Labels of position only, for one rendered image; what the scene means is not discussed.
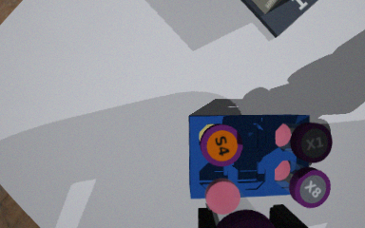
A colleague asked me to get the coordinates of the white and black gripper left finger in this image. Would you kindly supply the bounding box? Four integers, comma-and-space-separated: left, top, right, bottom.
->
198, 208, 217, 228

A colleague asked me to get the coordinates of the blue tube rack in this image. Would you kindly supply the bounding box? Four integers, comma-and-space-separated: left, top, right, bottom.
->
189, 115, 309, 199

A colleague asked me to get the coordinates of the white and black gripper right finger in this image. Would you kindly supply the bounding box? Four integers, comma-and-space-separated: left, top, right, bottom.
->
269, 204, 308, 228

